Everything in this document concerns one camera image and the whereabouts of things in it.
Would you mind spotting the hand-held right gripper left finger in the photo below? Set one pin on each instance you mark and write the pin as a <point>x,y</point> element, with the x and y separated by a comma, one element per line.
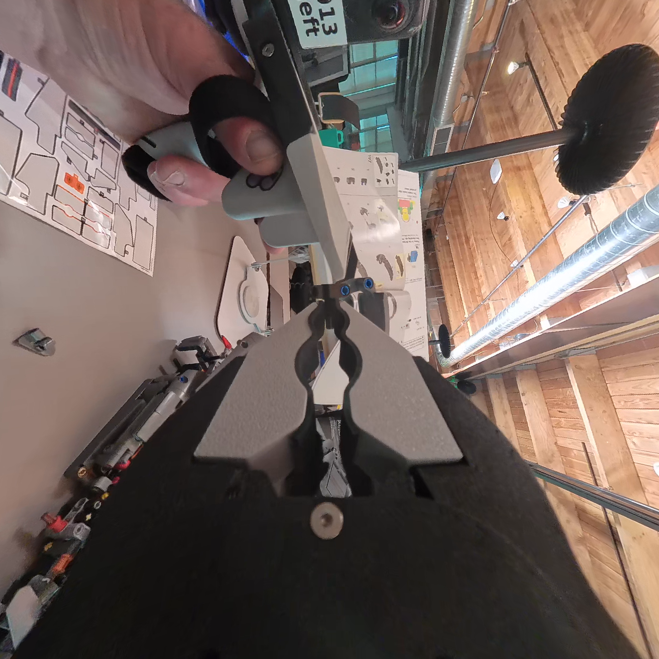
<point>247,412</point>

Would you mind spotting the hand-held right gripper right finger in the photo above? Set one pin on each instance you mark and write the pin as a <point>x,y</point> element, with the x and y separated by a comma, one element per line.
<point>406,412</point>

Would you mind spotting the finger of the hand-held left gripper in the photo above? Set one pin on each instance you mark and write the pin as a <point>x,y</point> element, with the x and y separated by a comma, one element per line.
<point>355,265</point>
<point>322,201</point>

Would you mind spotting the small toy brick beam subassembly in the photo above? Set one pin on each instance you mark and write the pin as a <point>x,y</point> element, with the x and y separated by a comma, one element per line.
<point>342,289</point>

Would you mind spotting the grey toy brick car model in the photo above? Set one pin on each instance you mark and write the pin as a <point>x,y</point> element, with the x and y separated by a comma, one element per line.
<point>164,401</point>

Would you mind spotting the person's left hand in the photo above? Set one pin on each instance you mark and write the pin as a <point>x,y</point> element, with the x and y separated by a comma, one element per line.
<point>128,51</point>

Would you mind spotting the building instruction booklet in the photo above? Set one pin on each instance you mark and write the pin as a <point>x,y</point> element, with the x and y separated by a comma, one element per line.
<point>370,216</point>

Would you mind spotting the green bag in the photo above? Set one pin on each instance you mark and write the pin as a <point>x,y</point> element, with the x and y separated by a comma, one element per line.
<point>329,138</point>

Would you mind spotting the short black pole with disc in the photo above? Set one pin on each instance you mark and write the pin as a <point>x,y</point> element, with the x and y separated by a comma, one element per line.
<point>443,340</point>

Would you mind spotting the pale booklet stand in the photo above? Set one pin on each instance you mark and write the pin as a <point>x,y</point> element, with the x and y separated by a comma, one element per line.
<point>237,288</point>

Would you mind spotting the white vent grille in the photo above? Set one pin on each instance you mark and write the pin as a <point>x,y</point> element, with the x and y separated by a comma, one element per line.
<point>443,140</point>

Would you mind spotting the white round ceiling device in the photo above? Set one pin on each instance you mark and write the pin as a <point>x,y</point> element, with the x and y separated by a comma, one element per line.
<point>496,171</point>

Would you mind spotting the metal ceiling conduit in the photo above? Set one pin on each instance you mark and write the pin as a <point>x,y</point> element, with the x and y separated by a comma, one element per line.
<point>525,261</point>

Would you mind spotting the small grey toy brick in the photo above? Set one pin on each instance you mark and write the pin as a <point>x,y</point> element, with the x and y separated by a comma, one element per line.
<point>35,342</point>

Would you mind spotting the white sticker sheet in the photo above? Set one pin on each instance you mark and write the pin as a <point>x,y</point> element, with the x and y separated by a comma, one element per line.
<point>41,170</point>

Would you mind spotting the black pole with toothed disc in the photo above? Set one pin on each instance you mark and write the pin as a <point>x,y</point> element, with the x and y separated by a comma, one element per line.
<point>612,118</point>

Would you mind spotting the grey ceiling ventilation duct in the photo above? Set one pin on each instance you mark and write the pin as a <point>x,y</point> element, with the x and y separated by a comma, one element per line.
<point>453,62</point>

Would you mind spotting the chrome rail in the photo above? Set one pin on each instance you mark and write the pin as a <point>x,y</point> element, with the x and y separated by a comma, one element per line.
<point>592,493</point>

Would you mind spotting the silver spiral ventilation duct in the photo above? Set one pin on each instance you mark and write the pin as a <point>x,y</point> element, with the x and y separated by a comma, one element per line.
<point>566,278</point>

